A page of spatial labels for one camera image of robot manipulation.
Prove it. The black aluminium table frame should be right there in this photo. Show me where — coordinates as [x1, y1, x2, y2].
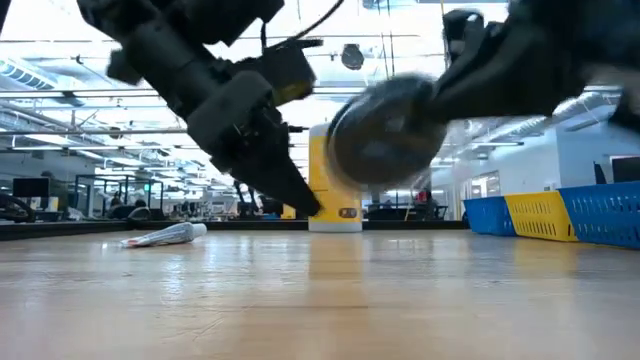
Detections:
[0, 218, 469, 242]

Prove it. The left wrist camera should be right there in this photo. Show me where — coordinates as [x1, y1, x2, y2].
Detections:
[259, 38, 317, 107]

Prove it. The overhead camera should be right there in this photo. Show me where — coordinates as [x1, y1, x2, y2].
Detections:
[340, 43, 366, 72]

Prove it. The blue plastic basket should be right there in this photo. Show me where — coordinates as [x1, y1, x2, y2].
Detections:
[462, 195, 517, 238]
[557, 180, 640, 250]

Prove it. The black computer monitor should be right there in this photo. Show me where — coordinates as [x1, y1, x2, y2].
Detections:
[610, 155, 640, 184]
[12, 177, 51, 199]

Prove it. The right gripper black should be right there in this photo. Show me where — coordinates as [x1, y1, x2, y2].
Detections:
[427, 27, 604, 123]

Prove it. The person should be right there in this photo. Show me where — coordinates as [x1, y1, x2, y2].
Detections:
[414, 189, 439, 221]
[108, 192, 126, 220]

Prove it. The dark round sponge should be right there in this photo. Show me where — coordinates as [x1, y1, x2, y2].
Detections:
[325, 73, 450, 192]

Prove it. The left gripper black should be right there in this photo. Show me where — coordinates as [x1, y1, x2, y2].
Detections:
[122, 19, 322, 217]

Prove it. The white toothpaste tube red print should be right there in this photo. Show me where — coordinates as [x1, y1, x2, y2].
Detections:
[119, 222, 209, 249]

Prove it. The yellow plastic basket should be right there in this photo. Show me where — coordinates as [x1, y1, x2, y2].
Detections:
[503, 190, 580, 243]

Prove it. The yellow white disinfecting wipes canister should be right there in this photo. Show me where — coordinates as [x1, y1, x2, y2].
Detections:
[307, 122, 364, 234]

